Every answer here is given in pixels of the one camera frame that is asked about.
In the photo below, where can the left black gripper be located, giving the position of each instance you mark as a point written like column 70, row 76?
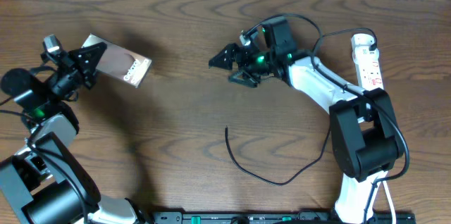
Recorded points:
column 71, row 70

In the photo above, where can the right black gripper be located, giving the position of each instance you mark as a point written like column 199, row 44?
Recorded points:
column 230, row 51

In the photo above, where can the Galaxy smartphone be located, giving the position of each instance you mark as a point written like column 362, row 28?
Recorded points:
column 120, row 63

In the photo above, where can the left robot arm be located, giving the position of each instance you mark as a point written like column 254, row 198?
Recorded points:
column 43, row 182

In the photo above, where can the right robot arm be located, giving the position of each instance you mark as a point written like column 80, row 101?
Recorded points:
column 363, row 130

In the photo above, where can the white power strip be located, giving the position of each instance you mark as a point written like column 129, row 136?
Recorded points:
column 366, row 62

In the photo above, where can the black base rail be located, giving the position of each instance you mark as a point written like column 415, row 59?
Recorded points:
column 172, row 217

